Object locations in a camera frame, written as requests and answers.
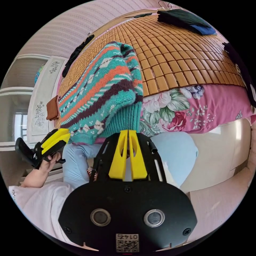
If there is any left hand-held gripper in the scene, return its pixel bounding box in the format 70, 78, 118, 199
32, 128, 71, 170

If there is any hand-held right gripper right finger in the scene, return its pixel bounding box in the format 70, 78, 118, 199
128, 130, 149, 179

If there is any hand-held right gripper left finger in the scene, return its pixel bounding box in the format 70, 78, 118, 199
109, 129, 128, 178

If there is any teal patterned knit sweater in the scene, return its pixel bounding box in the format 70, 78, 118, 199
58, 41, 144, 146

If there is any person's left forearm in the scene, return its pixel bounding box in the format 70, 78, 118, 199
19, 168, 49, 189

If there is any person's left hand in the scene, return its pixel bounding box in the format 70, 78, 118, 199
37, 151, 62, 177

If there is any brown folded garment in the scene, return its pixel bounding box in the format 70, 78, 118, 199
46, 95, 61, 121

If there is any white cupboard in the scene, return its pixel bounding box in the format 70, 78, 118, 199
0, 54, 70, 152

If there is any person's body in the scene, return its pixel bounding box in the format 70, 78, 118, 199
9, 131, 199, 251

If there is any long black garment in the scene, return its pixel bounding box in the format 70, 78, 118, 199
62, 34, 95, 78

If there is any bed with woven mat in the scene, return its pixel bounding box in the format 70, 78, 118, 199
55, 7, 256, 189

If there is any black jacket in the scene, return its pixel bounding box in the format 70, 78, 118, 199
222, 41, 256, 115

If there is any pile of clothes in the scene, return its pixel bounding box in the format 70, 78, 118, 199
157, 9, 218, 36

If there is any clothes hanger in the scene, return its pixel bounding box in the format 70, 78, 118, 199
157, 1, 178, 11

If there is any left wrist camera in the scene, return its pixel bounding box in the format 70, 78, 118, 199
15, 137, 35, 167

